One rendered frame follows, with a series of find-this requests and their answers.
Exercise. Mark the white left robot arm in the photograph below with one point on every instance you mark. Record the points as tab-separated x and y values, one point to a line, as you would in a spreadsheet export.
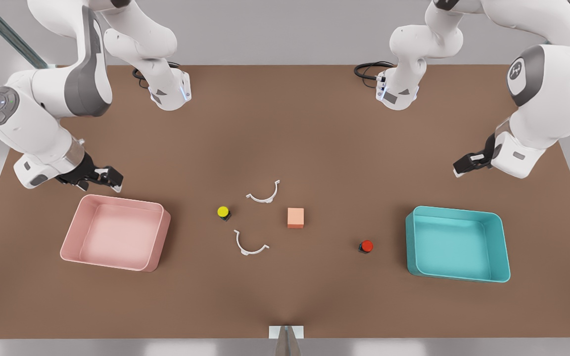
552	99

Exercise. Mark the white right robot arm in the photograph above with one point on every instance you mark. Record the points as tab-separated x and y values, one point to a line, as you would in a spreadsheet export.
42	94

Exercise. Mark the pink storage box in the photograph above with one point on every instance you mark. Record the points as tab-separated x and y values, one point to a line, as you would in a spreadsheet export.
117	232

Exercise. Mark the blue storage box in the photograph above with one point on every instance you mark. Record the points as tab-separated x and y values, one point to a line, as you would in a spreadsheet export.
455	244

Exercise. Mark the yellow button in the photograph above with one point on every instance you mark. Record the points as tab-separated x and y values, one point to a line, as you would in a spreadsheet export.
223	212

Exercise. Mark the red button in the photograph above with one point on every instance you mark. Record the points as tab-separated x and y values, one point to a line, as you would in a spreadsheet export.
366	246

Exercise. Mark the white curved clip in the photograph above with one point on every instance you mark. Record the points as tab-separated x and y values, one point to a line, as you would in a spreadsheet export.
264	200
248	251

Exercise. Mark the orange cube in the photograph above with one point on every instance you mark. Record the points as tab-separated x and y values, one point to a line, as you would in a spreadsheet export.
295	217

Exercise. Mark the silver frame post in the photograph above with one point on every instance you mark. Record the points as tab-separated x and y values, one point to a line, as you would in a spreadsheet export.
10	34
286	338

